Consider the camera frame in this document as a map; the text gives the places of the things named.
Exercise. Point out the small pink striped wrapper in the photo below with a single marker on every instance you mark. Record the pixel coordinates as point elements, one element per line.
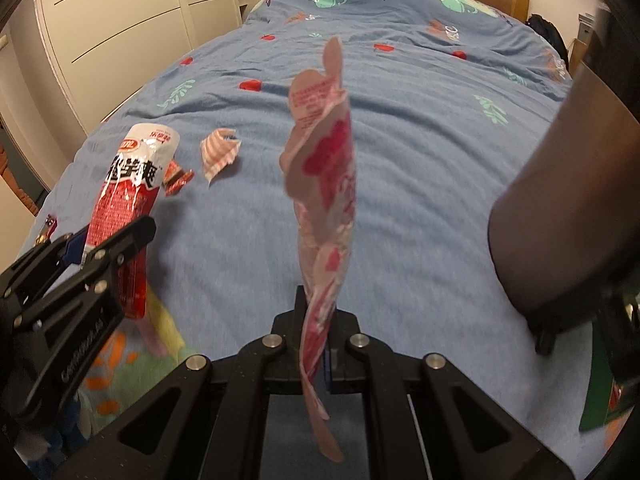
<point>219,150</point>

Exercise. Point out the dark snack packet at edge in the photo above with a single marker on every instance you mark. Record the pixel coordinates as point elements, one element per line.
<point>47,230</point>

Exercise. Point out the white wardrobe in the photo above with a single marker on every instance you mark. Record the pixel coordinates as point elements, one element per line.
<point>66,65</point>

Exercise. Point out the small red candy wrapper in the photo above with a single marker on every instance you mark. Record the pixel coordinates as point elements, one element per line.
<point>175,178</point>

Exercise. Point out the blue patterned duvet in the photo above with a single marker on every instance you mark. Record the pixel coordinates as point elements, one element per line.
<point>375,136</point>

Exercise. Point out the green tray box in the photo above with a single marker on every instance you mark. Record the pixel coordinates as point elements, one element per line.
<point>606,399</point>

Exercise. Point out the black backpack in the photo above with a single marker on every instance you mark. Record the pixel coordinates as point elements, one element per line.
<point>550,33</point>

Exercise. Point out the dark cylindrical camera mount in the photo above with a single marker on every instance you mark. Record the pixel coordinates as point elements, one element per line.
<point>556,234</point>

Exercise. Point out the tall red white snack bag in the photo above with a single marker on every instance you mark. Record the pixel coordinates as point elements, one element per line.
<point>129,191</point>

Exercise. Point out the pink white snack packet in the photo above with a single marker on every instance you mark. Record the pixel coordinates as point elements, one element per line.
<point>319,170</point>

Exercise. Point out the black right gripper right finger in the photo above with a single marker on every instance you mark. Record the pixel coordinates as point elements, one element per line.
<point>424,419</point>

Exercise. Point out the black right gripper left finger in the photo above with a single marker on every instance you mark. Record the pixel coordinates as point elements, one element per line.
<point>205,420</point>

